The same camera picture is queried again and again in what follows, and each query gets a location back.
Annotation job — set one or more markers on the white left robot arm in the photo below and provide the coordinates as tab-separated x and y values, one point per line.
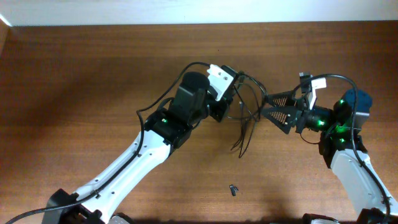
198	96

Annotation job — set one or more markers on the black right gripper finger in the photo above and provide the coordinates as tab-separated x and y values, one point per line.
283	117
281	99

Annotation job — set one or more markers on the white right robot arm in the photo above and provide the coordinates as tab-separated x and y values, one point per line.
340	145

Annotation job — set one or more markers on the small black clip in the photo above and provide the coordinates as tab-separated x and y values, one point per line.
233	190

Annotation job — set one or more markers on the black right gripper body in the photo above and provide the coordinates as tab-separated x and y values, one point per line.
302	112

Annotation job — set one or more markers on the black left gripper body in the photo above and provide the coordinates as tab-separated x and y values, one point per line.
221	109

